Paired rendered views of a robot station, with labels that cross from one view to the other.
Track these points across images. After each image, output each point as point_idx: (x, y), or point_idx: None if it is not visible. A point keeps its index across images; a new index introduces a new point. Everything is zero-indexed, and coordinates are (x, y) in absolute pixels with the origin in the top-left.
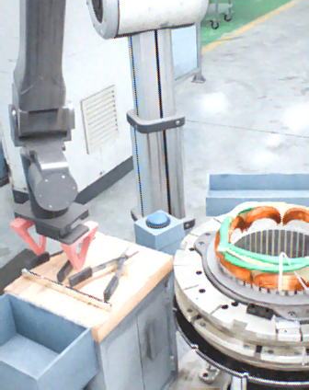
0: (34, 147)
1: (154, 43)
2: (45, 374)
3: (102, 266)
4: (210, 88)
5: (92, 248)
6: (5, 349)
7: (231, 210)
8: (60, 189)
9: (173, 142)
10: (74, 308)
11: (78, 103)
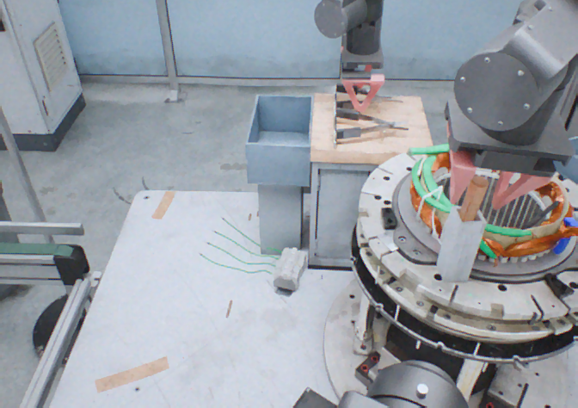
0: None
1: None
2: (254, 146)
3: (368, 118)
4: None
5: (397, 110)
6: (292, 134)
7: (571, 173)
8: (332, 19)
9: None
10: (322, 130)
11: None
